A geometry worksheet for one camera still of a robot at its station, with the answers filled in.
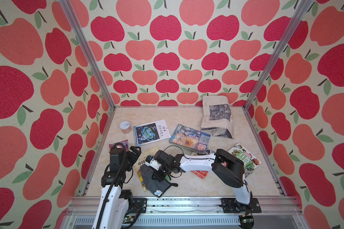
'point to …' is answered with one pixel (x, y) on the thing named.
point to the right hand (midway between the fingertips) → (152, 179)
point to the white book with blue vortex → (151, 132)
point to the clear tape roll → (125, 127)
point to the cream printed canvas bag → (217, 116)
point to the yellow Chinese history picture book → (141, 161)
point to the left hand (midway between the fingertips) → (138, 154)
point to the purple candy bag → (125, 142)
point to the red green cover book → (251, 161)
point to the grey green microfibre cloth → (157, 188)
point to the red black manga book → (202, 174)
